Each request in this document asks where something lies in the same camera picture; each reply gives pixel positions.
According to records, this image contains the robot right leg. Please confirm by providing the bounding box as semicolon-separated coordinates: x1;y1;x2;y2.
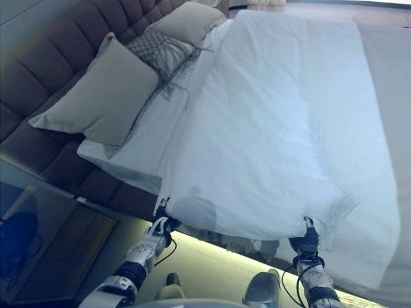
242;268;285;305

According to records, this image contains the beige bed cover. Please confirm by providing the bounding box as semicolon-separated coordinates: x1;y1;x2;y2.
351;12;411;307

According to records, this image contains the woven fringed cushion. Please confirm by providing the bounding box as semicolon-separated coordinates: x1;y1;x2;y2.
124;28;214;102

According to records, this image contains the beige pillow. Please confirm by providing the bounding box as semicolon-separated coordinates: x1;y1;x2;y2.
28;31;161;158
149;1;227;46

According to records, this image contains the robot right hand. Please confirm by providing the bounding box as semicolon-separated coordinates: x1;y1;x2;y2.
288;216;322;256

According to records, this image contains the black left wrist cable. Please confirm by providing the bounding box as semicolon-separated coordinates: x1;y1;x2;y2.
159;237;178;261

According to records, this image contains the white duvet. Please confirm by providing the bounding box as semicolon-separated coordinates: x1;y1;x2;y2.
157;8;365;254

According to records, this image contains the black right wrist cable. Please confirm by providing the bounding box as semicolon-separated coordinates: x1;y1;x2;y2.
281;256;310;308

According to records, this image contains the glass top nightstand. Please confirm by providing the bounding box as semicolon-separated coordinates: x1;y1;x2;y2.
0;182;119;298

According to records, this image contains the brown upholstered bed frame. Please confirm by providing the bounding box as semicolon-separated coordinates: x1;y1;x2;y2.
0;0;232;222

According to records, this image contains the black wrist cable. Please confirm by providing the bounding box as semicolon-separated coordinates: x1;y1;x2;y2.
159;237;178;261
281;256;310;308

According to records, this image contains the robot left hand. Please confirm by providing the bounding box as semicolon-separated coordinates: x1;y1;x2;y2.
153;196;171;218

